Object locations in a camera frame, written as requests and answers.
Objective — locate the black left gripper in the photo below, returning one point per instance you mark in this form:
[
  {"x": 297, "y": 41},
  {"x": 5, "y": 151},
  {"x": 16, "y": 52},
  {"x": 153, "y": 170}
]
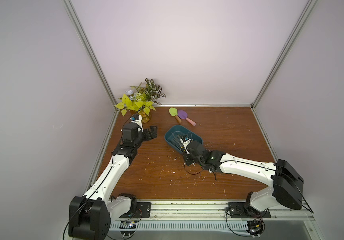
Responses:
[{"x": 152, "y": 133}]

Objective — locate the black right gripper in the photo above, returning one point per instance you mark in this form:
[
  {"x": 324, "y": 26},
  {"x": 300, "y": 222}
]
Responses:
[{"x": 188, "y": 144}]

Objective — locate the teal plastic storage box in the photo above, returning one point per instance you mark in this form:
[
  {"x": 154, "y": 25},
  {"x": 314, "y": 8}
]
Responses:
[{"x": 173, "y": 135}]

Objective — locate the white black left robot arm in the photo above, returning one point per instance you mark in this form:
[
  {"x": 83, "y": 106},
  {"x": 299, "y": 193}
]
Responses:
[{"x": 91, "y": 215}]

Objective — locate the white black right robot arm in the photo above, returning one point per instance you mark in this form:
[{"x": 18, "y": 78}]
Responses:
[{"x": 284, "y": 185}]

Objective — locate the artificial green leafy plant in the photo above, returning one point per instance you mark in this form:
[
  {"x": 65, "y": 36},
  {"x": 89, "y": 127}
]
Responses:
[{"x": 141, "y": 98}]

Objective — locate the right small circuit board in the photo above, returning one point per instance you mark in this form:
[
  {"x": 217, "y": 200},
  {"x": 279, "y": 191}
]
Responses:
[{"x": 255, "y": 228}]

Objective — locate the small circuit board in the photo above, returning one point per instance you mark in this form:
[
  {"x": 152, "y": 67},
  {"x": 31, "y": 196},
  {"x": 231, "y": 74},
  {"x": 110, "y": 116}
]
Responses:
[
  {"x": 128, "y": 228},
  {"x": 255, "y": 228}
]

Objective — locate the left small circuit board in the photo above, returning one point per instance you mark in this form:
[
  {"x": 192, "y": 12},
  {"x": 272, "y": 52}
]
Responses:
[{"x": 128, "y": 228}]

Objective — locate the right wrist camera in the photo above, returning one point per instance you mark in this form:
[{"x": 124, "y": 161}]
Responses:
[{"x": 185, "y": 141}]

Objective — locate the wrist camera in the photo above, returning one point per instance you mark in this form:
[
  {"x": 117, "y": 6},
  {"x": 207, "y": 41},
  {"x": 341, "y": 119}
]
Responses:
[
  {"x": 185, "y": 141},
  {"x": 137, "y": 119}
]

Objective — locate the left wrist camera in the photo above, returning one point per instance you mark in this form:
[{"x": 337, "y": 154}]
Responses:
[{"x": 137, "y": 119}]

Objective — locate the green trowel wooden handle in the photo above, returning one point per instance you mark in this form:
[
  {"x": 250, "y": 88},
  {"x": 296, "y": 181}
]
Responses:
[{"x": 174, "y": 112}]

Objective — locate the purple trowel pink handle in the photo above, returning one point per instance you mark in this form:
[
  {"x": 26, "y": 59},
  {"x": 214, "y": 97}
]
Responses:
[{"x": 184, "y": 116}]

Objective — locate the aluminium mounting rail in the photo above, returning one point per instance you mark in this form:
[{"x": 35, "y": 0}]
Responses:
[{"x": 211, "y": 210}]

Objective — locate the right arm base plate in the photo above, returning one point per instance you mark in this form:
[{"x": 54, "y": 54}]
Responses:
[{"x": 242, "y": 211}]

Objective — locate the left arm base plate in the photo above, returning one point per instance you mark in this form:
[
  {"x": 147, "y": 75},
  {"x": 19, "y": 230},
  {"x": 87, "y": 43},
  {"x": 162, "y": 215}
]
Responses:
[{"x": 143, "y": 210}]

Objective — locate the white slotted cable duct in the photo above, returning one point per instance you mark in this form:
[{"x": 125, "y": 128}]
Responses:
[{"x": 187, "y": 225}]

